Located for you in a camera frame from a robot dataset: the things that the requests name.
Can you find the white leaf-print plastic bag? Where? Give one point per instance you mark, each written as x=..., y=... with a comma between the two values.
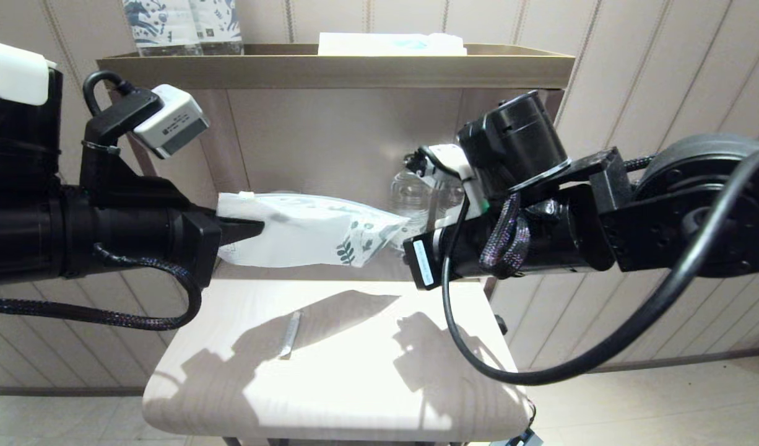
x=293, y=235

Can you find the large blue-print water bottle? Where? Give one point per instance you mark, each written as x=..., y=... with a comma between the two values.
x=221, y=25

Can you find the beige wooden shelf cabinet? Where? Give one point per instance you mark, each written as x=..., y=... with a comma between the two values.
x=330, y=136

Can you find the blue patterned packages on top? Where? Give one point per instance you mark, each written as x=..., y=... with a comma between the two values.
x=163, y=28

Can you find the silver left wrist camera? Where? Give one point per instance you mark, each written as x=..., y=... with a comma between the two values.
x=169, y=121

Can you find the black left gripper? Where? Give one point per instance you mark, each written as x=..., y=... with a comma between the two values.
x=138, y=238

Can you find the white blue flat packet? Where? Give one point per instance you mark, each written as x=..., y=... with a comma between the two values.
x=386, y=44

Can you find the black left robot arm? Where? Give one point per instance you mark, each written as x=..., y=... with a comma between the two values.
x=20, y=235

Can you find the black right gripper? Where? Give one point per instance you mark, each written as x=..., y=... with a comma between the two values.
x=460, y=254

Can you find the small clear water bottle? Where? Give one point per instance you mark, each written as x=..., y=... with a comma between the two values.
x=444, y=192
x=410, y=192

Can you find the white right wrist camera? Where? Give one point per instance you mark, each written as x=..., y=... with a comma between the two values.
x=454, y=161

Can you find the small black knob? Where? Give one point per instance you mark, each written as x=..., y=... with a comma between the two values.
x=501, y=324

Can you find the black blue connector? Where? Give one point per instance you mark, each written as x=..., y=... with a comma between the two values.
x=519, y=438

